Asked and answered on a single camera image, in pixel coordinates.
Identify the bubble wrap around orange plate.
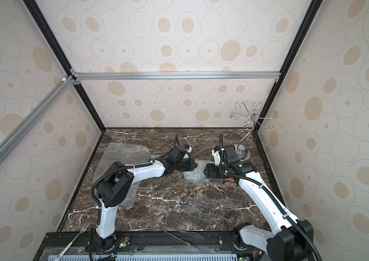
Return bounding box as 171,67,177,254
90,143,164,211

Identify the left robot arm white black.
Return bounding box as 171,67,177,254
91,145,197,239

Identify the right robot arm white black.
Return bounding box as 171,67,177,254
204,145,322,261

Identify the chrome mug tree stand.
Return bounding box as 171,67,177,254
230,101,278,161

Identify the silver fork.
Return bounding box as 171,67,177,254
55,221,90,261

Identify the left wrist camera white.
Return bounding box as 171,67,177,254
183,145,192,153

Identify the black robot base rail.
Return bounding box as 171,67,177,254
34,226,272,261

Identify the horizontal aluminium rail back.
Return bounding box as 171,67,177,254
74,71,280,80

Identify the diagonal aluminium rail left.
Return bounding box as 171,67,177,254
0,76,74,164

